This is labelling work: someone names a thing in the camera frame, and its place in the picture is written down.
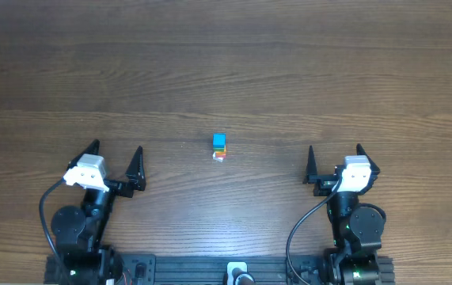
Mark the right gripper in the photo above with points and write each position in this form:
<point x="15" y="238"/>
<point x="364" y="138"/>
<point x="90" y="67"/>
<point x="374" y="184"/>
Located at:
<point x="325" y="185"/>

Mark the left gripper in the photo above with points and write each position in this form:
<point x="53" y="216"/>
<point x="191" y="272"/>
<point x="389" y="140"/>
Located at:
<point x="122" y="189"/>

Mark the orange cube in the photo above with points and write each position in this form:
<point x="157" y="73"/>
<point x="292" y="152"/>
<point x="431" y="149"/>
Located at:
<point x="220" y="150"/>

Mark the pink cube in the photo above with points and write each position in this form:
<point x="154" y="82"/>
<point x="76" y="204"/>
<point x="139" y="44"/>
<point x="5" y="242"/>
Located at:
<point x="221" y="154"/>

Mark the blue cube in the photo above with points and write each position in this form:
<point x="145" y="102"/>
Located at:
<point x="219" y="139"/>

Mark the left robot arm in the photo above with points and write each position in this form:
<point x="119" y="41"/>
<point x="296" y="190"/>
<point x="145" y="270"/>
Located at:
<point x="69" y="225"/>

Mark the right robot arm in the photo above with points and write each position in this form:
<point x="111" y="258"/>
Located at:
<point x="364" y="229"/>

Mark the white cube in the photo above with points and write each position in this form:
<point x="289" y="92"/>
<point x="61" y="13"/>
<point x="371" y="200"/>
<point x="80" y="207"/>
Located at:
<point x="217" y="159"/>

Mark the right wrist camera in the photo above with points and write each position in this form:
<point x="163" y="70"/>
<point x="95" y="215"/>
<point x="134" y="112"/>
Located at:
<point x="354" y="172"/>

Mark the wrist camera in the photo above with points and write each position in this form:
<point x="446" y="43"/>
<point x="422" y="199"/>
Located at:
<point x="87" y="172"/>
<point x="354" y="172"/>

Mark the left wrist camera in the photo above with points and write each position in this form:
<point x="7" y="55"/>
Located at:
<point x="87" y="172"/>

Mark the mounting rail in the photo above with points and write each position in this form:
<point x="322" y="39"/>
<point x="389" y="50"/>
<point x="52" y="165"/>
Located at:
<point x="194" y="271"/>

